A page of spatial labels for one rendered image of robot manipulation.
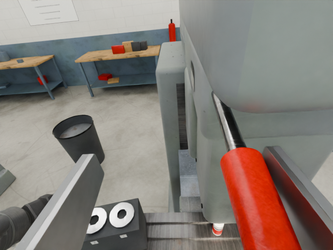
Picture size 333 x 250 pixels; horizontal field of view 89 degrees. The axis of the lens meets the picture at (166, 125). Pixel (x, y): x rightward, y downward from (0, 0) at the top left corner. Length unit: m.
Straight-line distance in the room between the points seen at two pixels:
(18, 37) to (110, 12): 2.41
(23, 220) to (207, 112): 0.51
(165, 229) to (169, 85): 0.62
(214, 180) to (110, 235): 0.47
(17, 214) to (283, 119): 0.58
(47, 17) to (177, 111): 4.78
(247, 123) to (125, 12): 4.47
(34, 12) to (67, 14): 0.74
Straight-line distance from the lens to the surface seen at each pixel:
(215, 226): 0.81
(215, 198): 0.39
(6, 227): 0.53
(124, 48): 4.17
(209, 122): 0.20
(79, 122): 2.62
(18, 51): 6.04
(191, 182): 0.98
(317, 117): 0.24
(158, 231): 0.88
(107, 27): 4.76
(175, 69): 0.69
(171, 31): 4.38
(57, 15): 5.19
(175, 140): 0.88
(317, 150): 0.34
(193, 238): 0.87
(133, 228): 0.70
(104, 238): 0.73
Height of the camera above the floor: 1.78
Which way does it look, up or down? 37 degrees down
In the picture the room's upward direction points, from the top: 7 degrees counter-clockwise
